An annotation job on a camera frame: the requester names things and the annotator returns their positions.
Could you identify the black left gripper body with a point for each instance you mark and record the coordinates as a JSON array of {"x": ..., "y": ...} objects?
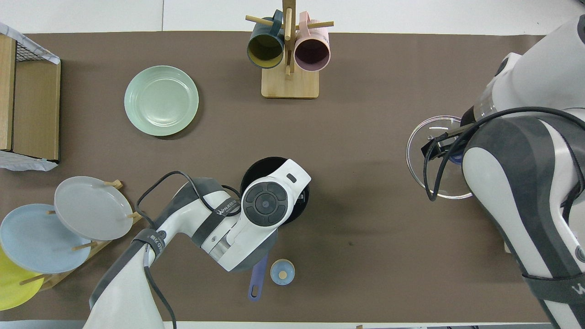
[{"x": 300, "y": 197}]

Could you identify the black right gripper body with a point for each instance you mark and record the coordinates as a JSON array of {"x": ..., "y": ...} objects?
[{"x": 470, "y": 119}]

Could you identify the glass pot lid blue knob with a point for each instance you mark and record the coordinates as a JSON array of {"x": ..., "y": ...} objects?
[{"x": 420, "y": 173}]

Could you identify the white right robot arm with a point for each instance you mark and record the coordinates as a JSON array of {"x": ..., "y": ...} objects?
[{"x": 525, "y": 192}]

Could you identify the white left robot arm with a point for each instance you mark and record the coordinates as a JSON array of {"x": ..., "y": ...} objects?
[{"x": 256, "y": 214}]

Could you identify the light green plate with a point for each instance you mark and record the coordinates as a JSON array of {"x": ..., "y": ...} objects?
[{"x": 161, "y": 100}]

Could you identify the grey plate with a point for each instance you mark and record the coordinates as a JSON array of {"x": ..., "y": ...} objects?
[{"x": 93, "y": 208}]

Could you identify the wooden plate rack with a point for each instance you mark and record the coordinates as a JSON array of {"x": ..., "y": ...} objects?
[{"x": 98, "y": 246}]

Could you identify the light blue plate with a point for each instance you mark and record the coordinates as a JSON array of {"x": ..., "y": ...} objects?
[{"x": 36, "y": 237}]

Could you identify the yellow plate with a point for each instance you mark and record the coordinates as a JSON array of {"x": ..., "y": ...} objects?
[{"x": 13, "y": 288}]

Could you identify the brown table mat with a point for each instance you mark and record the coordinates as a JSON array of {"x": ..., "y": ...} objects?
[{"x": 365, "y": 137}]

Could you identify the wooden mug tree stand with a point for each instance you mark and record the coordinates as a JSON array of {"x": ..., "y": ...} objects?
[{"x": 290, "y": 82}]

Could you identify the pink mug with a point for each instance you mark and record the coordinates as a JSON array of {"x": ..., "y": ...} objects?
[{"x": 312, "y": 52}]

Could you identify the dark teal mug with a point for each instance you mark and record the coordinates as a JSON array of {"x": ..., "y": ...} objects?
[{"x": 265, "y": 48}]

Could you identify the white plastic bag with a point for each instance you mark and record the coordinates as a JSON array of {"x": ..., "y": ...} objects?
[
  {"x": 23, "y": 162},
  {"x": 32, "y": 45}
]

